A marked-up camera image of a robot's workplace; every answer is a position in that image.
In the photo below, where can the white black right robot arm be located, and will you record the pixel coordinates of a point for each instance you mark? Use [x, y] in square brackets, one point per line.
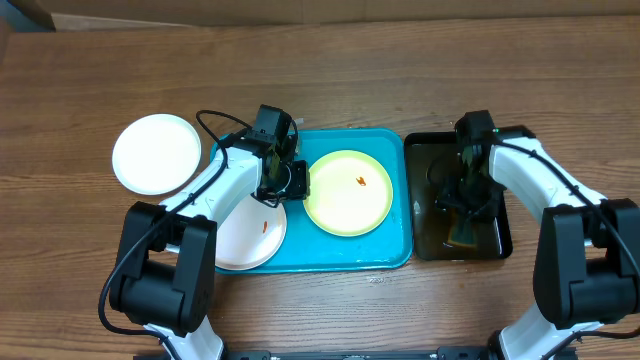
[586, 271]

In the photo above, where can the green yellow sponge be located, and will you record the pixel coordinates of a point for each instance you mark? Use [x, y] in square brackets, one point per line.
[460, 232]

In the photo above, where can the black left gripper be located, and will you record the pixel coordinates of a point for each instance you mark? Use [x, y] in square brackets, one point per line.
[300, 191]

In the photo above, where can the yellow green plate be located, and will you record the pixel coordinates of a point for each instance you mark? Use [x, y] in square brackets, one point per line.
[351, 193]

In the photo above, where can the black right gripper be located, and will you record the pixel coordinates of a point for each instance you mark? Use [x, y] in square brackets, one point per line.
[456, 200]

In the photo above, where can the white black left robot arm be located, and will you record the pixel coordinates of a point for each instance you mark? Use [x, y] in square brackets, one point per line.
[162, 280]

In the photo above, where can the black water basin tray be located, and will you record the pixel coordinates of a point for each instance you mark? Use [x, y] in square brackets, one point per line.
[429, 156]

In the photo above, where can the pinkish white plate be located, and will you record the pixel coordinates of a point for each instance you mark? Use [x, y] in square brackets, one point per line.
[250, 235]

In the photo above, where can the cream white plate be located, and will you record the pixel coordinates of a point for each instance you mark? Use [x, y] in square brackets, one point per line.
[156, 154]

